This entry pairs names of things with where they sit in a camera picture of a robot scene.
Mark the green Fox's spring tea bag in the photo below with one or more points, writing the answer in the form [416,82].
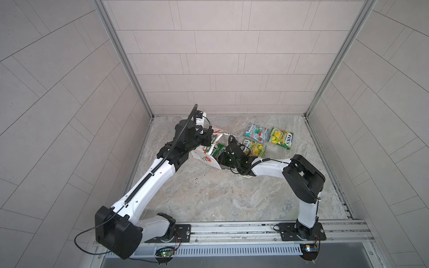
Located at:
[253,148]

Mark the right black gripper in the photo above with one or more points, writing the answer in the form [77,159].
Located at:
[223,156]

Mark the left circuit board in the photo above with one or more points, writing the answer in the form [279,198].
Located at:
[165,252]

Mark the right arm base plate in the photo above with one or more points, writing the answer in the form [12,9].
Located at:
[298,232]

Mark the aluminium mounting rail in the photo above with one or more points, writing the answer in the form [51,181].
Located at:
[261,232]

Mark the circuit board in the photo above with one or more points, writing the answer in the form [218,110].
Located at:
[165,252]
[309,252]

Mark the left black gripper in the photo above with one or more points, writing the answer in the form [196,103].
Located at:
[205,134]

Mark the white floral paper bag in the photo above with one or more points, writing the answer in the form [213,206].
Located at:
[203,153]

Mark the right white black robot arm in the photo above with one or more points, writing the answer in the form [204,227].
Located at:
[304,179]

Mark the green candy bag in bag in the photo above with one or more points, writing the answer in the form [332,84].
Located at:
[217,149]

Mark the teal Fox's candy bag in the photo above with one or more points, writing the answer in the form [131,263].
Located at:
[257,133]

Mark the yellow green Fox's candy bag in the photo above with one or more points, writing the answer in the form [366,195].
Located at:
[281,138]

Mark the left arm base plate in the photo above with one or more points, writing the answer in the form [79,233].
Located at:
[182,231]

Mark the right circuit board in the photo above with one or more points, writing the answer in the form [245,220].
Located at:
[309,252]

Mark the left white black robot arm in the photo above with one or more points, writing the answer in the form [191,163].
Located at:
[118,228]

